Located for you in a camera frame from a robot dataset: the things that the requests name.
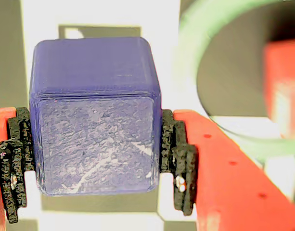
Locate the black white marker mat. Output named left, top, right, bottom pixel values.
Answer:
left=0, top=0, right=295, bottom=231

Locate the red cube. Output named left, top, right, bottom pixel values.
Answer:
left=262, top=39, right=295, bottom=140

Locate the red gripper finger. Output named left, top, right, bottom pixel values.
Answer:
left=159, top=109, right=295, bottom=231
left=0, top=106, right=35, bottom=231

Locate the blue cube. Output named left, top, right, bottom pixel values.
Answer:
left=28, top=36, right=163, bottom=197

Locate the green ring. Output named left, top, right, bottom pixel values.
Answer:
left=176, top=0, right=295, bottom=160

